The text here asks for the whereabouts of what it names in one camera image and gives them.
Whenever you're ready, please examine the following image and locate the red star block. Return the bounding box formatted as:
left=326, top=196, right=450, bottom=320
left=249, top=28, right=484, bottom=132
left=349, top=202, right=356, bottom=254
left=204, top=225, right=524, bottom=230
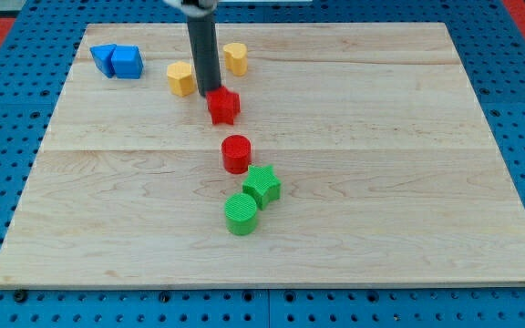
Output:
left=206, top=86, right=241, bottom=125

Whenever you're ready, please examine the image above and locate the blue triangle block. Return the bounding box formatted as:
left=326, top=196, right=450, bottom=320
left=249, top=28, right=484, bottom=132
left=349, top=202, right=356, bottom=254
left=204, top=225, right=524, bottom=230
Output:
left=89, top=44, right=116, bottom=78

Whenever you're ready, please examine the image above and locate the yellow hexagon block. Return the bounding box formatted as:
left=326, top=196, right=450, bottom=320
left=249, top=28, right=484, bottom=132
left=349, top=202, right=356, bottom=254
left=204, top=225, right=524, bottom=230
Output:
left=167, top=61, right=196, bottom=97

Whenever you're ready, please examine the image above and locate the blue cube block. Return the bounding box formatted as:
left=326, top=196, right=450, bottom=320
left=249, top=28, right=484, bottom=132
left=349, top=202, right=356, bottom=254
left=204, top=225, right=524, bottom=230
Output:
left=111, top=45, right=144, bottom=79

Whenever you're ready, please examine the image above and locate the light wooden board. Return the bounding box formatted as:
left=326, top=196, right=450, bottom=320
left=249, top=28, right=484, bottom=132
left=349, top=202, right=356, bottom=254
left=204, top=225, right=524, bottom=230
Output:
left=0, top=23, right=525, bottom=290

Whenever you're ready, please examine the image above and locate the red cylinder block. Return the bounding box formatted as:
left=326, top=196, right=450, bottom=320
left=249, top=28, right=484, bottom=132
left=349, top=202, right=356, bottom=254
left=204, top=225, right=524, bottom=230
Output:
left=221, top=135, right=252, bottom=174

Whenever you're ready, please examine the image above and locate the yellow heart block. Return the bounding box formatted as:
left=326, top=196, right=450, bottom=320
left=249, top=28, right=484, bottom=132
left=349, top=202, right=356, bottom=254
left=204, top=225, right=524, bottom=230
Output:
left=222, top=43, right=248, bottom=77

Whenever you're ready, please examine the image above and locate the green cylinder block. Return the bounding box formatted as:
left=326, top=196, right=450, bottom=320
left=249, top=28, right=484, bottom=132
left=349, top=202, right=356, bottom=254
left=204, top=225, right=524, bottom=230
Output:
left=224, top=193, right=258, bottom=236

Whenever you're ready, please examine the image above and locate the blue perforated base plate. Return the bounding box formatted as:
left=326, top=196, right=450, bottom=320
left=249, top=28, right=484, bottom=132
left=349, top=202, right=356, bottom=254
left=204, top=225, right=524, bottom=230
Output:
left=0, top=0, right=525, bottom=327

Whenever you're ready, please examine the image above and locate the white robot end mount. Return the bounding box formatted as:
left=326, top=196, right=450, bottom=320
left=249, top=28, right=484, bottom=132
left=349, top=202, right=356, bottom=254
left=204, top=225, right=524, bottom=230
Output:
left=163, top=0, right=219, bottom=17

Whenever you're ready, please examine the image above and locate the green star block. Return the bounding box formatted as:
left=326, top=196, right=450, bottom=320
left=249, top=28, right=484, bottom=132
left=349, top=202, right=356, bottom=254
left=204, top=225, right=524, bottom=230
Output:
left=242, top=165, right=282, bottom=210

